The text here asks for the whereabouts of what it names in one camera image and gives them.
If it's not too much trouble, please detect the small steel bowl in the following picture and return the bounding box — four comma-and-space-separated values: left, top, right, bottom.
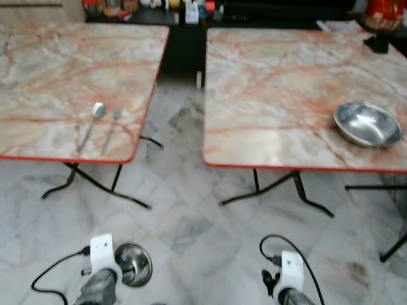
114, 243, 153, 288

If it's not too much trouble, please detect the large steel bowl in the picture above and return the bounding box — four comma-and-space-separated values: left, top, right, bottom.
333, 102, 405, 149

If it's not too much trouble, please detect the marble pattern folding table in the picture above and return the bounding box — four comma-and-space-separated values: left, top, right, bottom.
202, 27, 407, 262
0, 23, 171, 210

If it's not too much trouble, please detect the steel fork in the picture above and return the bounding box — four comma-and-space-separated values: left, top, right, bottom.
100, 108, 123, 156

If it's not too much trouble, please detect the steel spoon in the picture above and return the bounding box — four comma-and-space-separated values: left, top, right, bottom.
78, 102, 107, 153

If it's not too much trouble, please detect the small black holder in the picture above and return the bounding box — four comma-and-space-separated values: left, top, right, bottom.
364, 33, 390, 54

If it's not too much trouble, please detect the printed magazine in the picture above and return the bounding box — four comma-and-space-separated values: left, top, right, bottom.
316, 20, 366, 34

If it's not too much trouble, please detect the small white box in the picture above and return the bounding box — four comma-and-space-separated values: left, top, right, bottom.
185, 5, 200, 24

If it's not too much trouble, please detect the red patterned bag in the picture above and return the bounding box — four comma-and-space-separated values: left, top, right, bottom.
364, 0, 406, 32

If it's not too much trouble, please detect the light wooden cabinet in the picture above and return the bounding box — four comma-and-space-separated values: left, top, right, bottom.
0, 0, 85, 26

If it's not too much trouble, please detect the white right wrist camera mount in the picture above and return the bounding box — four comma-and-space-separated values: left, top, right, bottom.
280, 250, 305, 299

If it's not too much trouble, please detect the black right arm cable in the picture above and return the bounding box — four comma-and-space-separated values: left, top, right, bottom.
259, 234, 326, 305

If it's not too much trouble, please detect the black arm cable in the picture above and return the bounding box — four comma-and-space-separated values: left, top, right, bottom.
259, 234, 326, 305
31, 249, 93, 305

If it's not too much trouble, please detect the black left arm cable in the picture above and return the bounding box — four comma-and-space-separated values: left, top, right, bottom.
31, 249, 93, 305

